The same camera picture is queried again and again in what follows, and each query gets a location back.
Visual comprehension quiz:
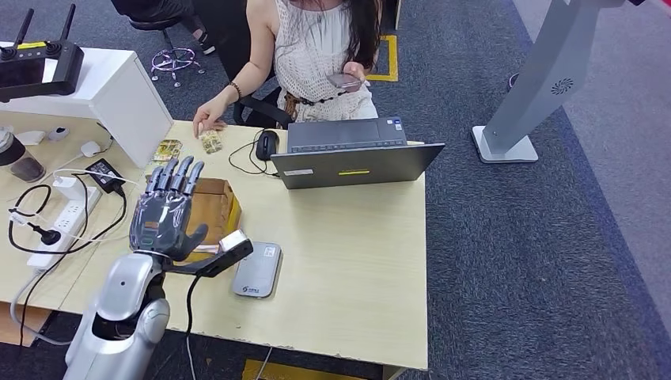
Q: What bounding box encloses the pale wrist camera black mount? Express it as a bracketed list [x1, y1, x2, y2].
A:
[162, 230, 254, 279]

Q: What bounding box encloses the grey open laptop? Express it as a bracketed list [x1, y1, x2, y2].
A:
[270, 116, 446, 191]

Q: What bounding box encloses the black computer mouse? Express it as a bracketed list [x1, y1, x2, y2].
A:
[255, 129, 280, 162]

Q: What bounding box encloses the black power adapter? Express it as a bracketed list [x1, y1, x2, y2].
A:
[85, 158, 125, 194]

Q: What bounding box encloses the black remote controller with antennas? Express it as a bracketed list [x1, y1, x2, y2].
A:
[0, 4, 85, 103]

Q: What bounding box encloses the white charger plug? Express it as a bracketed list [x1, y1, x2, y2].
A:
[52, 175, 80, 200]

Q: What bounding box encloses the black office chair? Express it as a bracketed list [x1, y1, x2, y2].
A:
[230, 86, 294, 130]

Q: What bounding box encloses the thin white cable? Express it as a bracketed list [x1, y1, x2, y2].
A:
[52, 167, 140, 187]

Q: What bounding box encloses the white power strip cord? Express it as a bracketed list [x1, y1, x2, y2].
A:
[10, 270, 72, 348]

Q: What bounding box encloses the pink smartphone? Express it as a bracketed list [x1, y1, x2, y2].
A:
[325, 72, 362, 94]

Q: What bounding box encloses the black mouse cable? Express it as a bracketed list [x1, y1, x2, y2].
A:
[228, 129, 282, 178]

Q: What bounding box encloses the white power strip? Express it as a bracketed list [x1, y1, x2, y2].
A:
[26, 186, 103, 271]

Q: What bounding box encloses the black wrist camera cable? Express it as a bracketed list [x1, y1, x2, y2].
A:
[183, 275, 203, 380]

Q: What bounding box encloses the black cable with plug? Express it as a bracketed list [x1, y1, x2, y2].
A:
[7, 183, 63, 248]

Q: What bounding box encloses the open cardboard box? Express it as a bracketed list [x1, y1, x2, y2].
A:
[144, 175, 243, 264]

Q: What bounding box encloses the grey kiosk stand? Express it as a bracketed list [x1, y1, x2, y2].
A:
[472, 0, 646, 165]

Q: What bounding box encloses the white cable under desk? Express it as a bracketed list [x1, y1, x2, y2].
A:
[254, 346, 274, 380]

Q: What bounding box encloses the person's left hand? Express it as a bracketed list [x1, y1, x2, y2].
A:
[343, 61, 369, 88]

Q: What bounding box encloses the black stool chrome base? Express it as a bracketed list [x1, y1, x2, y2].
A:
[128, 15, 207, 89]

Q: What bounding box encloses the black adapter cable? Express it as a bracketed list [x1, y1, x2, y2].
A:
[18, 173, 130, 350]

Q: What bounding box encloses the glass cup dark band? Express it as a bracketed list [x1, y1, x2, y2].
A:
[0, 128, 47, 184]

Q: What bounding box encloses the white flat adapter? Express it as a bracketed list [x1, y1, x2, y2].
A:
[15, 130, 47, 146]

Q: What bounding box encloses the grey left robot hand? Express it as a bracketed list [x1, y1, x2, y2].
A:
[129, 155, 209, 262]

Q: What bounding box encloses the person's right hand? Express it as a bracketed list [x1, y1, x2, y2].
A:
[192, 94, 232, 139]

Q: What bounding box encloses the white cabinet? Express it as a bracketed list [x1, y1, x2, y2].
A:
[0, 41, 174, 169]

